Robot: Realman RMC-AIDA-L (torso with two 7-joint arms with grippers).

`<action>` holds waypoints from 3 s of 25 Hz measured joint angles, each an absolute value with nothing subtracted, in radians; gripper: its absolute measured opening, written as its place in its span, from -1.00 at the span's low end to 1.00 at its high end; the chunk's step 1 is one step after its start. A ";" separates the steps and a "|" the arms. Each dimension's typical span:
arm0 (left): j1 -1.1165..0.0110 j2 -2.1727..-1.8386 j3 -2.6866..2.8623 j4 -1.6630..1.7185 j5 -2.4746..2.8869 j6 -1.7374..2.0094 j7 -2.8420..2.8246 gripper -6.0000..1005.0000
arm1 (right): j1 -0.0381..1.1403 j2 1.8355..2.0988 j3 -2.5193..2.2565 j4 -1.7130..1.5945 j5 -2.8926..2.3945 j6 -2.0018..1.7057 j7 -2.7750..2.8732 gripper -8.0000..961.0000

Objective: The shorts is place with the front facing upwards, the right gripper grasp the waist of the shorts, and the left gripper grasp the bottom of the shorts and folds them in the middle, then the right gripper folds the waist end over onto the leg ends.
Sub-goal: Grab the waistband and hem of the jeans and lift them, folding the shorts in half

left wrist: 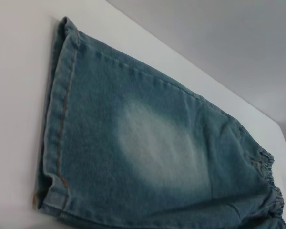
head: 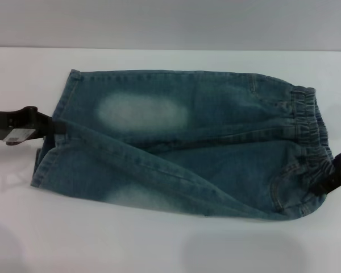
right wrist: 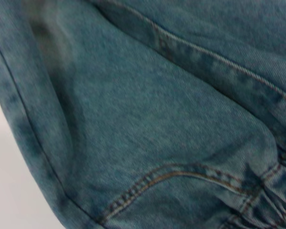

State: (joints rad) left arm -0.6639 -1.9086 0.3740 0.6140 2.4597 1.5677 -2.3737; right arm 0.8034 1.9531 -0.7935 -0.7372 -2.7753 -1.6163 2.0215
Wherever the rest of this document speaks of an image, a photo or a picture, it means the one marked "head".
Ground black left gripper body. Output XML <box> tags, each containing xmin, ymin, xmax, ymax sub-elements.
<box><xmin>0</xmin><ymin>105</ymin><xmax>39</xmax><ymax>146</ymax></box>

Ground blue denim shorts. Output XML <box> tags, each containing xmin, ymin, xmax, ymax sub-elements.
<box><xmin>31</xmin><ymin>68</ymin><xmax>338</xmax><ymax>224</ymax></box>

